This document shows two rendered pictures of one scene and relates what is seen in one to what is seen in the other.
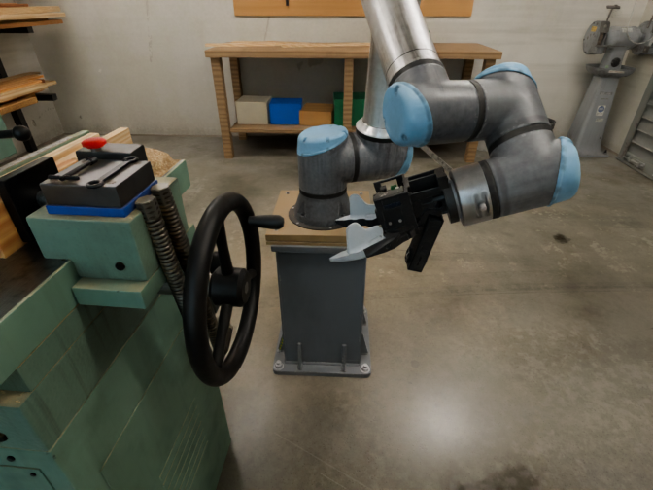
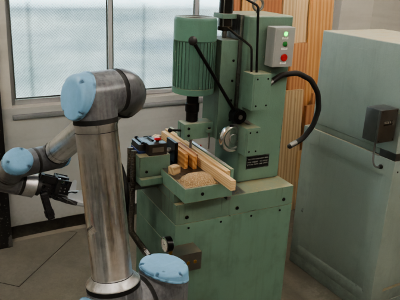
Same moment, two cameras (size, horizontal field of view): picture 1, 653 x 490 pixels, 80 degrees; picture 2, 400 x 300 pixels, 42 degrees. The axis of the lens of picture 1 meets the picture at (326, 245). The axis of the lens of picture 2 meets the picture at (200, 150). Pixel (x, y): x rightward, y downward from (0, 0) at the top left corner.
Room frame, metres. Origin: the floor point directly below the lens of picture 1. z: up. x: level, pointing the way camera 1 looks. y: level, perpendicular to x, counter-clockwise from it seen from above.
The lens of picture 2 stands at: (2.33, -0.66, 1.69)
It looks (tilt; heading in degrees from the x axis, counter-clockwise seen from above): 19 degrees down; 147
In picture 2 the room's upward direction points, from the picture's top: 3 degrees clockwise
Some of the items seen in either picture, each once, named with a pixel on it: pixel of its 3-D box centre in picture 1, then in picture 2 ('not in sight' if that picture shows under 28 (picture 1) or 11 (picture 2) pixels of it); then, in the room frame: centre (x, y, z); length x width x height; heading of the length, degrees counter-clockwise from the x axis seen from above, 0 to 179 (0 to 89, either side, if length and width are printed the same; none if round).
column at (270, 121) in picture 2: not in sight; (250, 96); (0.52, 0.78, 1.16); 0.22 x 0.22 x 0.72; 85
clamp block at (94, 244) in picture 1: (118, 224); (148, 160); (0.48, 0.29, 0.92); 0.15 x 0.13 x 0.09; 175
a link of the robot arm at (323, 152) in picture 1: (325, 157); (161, 287); (1.13, 0.00, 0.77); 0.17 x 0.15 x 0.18; 103
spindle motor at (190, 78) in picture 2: not in sight; (194, 55); (0.50, 0.49, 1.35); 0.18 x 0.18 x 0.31
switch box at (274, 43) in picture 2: not in sight; (280, 46); (0.67, 0.79, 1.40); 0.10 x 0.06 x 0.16; 85
